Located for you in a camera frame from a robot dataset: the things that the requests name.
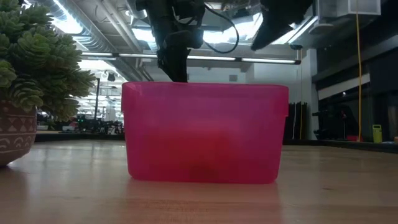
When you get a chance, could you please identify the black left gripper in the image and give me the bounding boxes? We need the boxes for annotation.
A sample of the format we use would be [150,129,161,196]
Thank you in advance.
[155,29,205,83]

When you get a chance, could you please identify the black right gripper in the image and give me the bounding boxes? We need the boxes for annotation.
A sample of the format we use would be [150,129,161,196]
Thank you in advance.
[251,0,313,52]

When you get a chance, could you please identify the pink translucent plastic bin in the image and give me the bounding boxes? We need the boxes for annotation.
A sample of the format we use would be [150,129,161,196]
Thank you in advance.
[120,81,290,185]

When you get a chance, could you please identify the long ceiling light bar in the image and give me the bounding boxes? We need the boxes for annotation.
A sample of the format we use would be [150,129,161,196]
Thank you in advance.
[80,51,302,65]

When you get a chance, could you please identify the black stacked panels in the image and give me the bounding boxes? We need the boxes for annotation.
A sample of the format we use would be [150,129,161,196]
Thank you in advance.
[284,101,308,140]

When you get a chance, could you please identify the green succulent plant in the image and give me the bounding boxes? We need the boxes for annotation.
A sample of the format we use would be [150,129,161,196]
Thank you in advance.
[0,0,97,122]

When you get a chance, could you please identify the green canister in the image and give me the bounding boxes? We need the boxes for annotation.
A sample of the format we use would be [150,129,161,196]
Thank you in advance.
[372,124,383,144]

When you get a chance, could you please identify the brown patterned plant pot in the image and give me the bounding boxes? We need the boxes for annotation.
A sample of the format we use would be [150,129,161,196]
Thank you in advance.
[0,99,38,167]

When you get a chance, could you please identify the black camera cable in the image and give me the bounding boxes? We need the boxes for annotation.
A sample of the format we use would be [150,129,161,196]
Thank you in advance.
[201,4,240,54]

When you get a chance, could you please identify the white ceiling duct box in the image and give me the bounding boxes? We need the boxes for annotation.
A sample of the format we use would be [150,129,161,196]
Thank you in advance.
[315,0,382,18]

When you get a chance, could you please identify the yellow hanging cord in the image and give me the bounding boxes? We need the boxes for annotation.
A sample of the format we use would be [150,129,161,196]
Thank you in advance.
[355,12,363,142]

